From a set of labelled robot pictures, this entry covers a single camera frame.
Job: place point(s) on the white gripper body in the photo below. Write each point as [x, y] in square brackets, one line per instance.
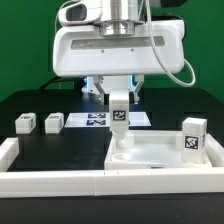
[153, 49]

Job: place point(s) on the white square tabletop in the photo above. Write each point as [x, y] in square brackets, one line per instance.
[141, 149]

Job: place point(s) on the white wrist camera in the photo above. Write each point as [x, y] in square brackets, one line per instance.
[83, 12]

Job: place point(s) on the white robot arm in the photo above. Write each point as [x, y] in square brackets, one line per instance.
[119, 19]

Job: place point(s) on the white fiducial marker sheet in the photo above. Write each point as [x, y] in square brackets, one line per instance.
[76, 120]

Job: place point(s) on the white U-shaped obstacle fence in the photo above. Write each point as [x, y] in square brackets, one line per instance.
[111, 182]

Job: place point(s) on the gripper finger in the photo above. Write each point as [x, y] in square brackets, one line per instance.
[137, 82]
[104, 93]

